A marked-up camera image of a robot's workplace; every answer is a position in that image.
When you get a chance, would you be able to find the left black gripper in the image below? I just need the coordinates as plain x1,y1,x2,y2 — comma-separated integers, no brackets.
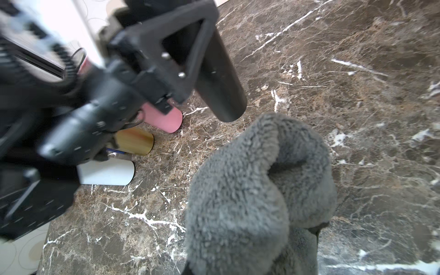
36,1,219,166

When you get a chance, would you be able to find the black thermos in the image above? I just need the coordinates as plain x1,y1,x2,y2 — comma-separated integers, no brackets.
161,20,248,123

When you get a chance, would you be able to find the grey wiping cloth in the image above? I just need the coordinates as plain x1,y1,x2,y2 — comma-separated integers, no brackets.
183,113,337,275

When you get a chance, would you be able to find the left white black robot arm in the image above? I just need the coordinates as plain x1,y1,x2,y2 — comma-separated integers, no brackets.
1,1,218,240

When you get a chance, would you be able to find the pink thermos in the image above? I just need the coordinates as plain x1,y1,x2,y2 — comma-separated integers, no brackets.
74,58,183,134

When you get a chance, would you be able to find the gold thermos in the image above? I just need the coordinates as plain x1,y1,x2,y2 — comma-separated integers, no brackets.
107,127,154,156

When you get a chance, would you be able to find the blue thermos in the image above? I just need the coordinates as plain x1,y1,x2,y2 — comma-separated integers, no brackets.
106,148,126,155

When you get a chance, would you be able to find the white thermos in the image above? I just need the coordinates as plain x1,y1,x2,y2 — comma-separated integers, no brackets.
77,158,135,186

